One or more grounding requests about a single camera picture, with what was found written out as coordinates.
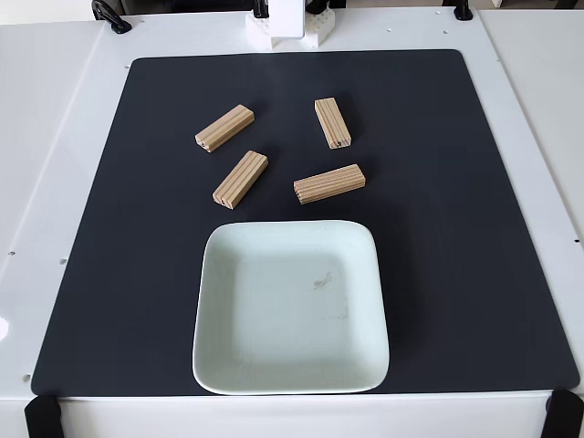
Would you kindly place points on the grooved wooden block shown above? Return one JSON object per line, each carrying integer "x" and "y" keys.
{"x": 329, "y": 184}
{"x": 224, "y": 128}
{"x": 240, "y": 180}
{"x": 333, "y": 123}

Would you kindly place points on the black rubber mat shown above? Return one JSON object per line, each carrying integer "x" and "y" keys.
{"x": 137, "y": 228}

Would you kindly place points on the pale green square plate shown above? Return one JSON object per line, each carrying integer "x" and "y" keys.
{"x": 283, "y": 319}

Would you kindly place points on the black base clamp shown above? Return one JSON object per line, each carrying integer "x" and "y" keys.
{"x": 260, "y": 7}
{"x": 318, "y": 5}

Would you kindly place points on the black table clamp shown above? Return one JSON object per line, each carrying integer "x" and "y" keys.
{"x": 462, "y": 10}
{"x": 42, "y": 417}
{"x": 566, "y": 415}
{"x": 111, "y": 18}

